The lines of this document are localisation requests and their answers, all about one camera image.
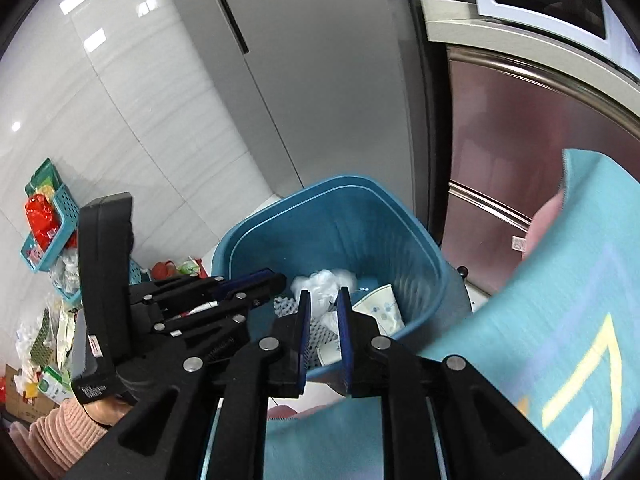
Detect person's left forearm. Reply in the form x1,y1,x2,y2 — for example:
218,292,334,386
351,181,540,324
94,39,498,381
10,395,136,480

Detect white tissue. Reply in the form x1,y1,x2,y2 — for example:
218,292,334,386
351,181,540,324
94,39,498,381
291,269,358,311

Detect blue wall basket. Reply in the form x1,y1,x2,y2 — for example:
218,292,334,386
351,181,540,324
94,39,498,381
20,180,81,273

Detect beige kitchen counter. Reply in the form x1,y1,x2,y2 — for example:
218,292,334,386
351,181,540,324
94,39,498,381
420,0,640,126

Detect grey refrigerator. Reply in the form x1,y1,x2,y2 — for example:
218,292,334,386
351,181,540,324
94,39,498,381
155,0,441,251

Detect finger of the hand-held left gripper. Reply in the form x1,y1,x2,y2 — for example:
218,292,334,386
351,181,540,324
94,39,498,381
129,269,287,307
150,292,261,361

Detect pile of packets and bags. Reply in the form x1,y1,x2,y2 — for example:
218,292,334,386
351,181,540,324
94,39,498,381
0,255,83,423

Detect small paper cup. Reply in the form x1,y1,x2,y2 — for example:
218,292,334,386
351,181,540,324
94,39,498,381
316,342,343,367

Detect teal printed tablecloth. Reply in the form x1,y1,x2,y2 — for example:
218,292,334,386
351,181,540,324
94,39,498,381
197,147,640,480

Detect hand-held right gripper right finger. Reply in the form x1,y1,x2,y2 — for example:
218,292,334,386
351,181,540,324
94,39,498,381
336,287,583,480

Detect white foam fruit net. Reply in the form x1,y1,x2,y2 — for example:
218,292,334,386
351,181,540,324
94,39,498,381
272,295,341,367

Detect blue trash bin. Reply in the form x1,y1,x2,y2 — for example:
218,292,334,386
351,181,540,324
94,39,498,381
211,175,448,383

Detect maroon lower cabinets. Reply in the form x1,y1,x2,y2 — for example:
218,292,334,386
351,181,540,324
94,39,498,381
445,45,640,296

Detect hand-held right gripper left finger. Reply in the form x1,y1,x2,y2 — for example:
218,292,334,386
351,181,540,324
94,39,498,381
59,289,312,480

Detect blue dotted paper cup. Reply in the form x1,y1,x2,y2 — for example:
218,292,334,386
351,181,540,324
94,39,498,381
352,284,405,336

